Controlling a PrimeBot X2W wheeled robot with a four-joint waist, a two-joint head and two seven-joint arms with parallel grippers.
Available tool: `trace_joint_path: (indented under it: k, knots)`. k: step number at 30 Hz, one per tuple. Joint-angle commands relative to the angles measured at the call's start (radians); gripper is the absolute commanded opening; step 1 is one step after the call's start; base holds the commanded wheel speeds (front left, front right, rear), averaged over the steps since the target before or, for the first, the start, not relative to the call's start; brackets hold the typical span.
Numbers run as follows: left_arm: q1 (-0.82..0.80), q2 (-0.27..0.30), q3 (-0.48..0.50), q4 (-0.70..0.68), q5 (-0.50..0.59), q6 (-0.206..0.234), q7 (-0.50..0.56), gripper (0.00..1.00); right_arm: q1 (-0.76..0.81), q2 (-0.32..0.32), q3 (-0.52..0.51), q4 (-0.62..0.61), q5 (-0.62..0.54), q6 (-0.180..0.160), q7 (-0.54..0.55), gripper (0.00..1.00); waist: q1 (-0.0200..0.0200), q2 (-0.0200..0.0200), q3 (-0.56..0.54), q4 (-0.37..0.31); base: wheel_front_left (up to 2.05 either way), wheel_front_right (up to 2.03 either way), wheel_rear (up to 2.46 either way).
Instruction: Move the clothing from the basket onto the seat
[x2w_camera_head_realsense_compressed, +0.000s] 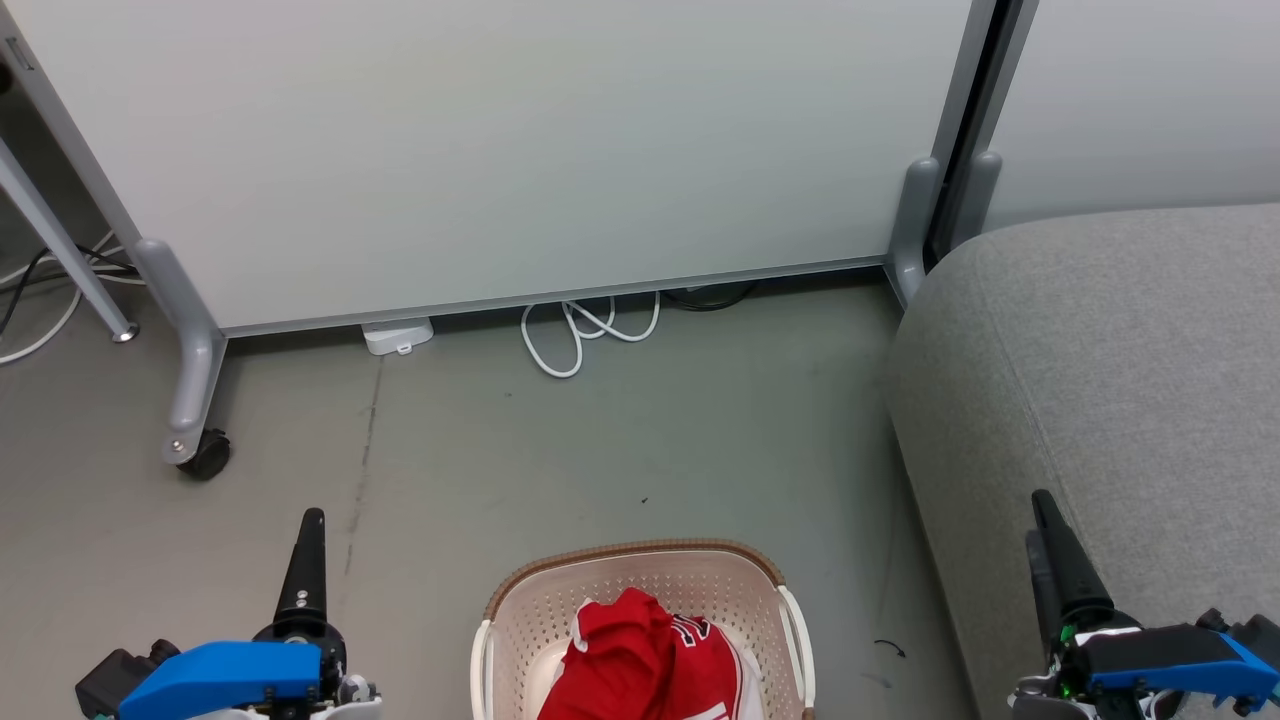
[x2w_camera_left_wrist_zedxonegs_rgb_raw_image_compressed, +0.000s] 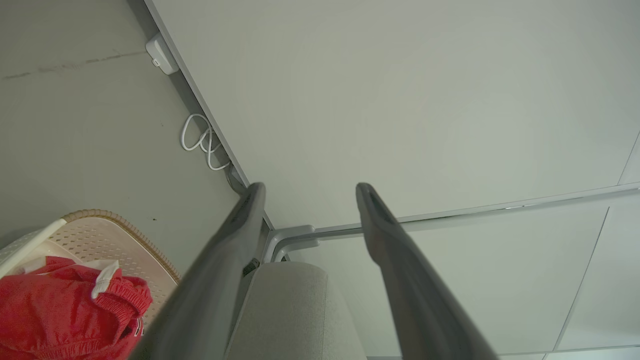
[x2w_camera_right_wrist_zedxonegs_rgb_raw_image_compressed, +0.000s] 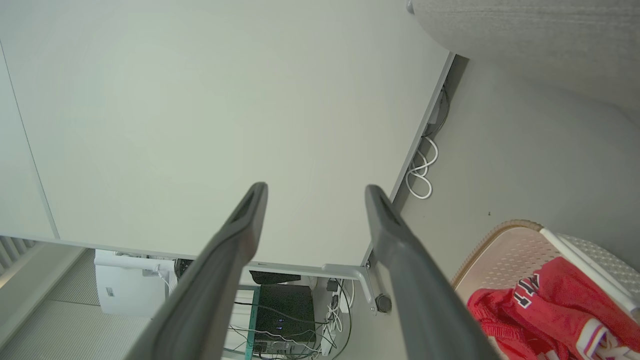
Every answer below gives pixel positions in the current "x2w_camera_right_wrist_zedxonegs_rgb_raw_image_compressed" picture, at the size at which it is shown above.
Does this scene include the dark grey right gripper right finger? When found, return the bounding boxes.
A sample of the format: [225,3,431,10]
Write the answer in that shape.
[364,184,501,360]

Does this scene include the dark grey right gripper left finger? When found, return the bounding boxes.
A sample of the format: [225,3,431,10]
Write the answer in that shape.
[125,182,269,360]

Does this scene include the red jersey with white stripes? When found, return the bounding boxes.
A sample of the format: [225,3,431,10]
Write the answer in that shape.
[466,256,640,360]

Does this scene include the grey fabric sofa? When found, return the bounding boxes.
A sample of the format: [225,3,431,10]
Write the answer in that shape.
[407,0,640,126]

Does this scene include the black computer box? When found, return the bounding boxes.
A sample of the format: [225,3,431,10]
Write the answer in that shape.
[252,284,317,357]

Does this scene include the grey partition foot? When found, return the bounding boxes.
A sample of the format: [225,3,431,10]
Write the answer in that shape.
[322,262,381,317]

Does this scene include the white appliance box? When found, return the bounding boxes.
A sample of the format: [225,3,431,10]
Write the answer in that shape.
[94,249,178,318]

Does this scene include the cream perforated laundry basket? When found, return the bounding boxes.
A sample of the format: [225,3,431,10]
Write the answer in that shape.
[450,219,640,360]

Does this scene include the white power strip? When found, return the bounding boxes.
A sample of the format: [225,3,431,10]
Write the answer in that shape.
[322,285,351,357]

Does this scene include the white partition panel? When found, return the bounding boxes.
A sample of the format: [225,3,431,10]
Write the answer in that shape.
[0,0,457,281]
[0,42,60,241]

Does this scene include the white slatted radiator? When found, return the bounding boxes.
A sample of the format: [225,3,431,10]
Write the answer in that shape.
[0,236,37,273]

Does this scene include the green metal shelf frame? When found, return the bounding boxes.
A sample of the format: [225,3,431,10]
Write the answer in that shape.
[232,285,262,360]

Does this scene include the white looped floor cable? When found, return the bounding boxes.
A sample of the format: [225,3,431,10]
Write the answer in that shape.
[405,85,451,201]

